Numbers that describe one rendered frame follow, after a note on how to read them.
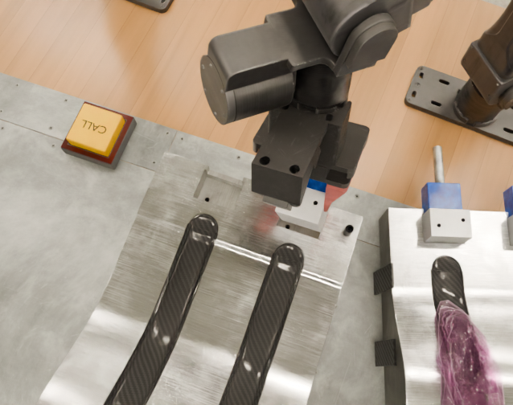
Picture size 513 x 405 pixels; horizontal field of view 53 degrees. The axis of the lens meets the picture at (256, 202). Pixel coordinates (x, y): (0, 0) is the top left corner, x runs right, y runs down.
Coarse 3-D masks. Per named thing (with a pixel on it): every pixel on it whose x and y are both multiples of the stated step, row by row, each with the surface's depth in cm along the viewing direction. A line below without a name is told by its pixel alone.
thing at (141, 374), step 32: (192, 224) 62; (192, 256) 62; (288, 256) 61; (192, 288) 60; (288, 288) 60; (160, 320) 60; (256, 320) 59; (160, 352) 58; (256, 352) 58; (128, 384) 55; (256, 384) 57
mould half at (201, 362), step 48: (192, 192) 63; (240, 192) 63; (144, 240) 62; (240, 240) 61; (288, 240) 61; (336, 240) 61; (144, 288) 60; (240, 288) 60; (336, 288) 60; (96, 336) 57; (192, 336) 58; (240, 336) 59; (288, 336) 58; (48, 384) 53; (96, 384) 54; (192, 384) 55; (288, 384) 57
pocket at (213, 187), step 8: (208, 168) 65; (208, 176) 66; (216, 176) 66; (224, 176) 66; (200, 184) 65; (208, 184) 67; (216, 184) 67; (224, 184) 67; (232, 184) 66; (240, 184) 65; (200, 192) 66; (208, 192) 66; (216, 192) 66; (224, 192) 66; (232, 192) 66; (208, 200) 67; (216, 200) 66; (224, 200) 66; (232, 200) 66; (232, 208) 66
